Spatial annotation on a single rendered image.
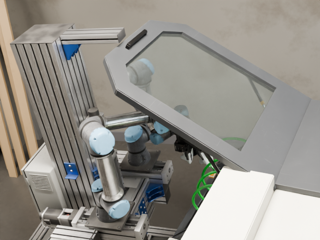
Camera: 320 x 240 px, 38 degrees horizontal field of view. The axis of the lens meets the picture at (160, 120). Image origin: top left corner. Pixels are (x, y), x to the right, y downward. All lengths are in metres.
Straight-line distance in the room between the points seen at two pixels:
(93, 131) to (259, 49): 2.29
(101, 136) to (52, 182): 0.77
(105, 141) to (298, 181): 0.88
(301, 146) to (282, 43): 2.00
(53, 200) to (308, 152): 1.57
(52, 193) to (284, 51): 2.31
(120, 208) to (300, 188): 0.93
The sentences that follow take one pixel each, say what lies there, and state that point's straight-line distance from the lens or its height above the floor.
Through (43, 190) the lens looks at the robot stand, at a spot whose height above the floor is 1.08.
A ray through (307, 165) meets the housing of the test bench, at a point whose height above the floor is 1.50.
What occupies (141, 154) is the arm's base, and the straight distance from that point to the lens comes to 2.91.
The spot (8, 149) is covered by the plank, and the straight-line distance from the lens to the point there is 4.92.
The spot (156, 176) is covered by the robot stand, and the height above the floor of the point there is 0.96.
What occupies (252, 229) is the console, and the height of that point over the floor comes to 1.52.
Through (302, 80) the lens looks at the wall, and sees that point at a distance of 4.23.
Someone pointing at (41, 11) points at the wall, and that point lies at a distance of 4.72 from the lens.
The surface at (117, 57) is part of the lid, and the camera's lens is 2.19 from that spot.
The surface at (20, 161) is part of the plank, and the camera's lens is 4.98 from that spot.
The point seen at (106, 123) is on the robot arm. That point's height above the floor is 1.62.
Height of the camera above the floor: 2.81
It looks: 32 degrees down
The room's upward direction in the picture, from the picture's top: 10 degrees counter-clockwise
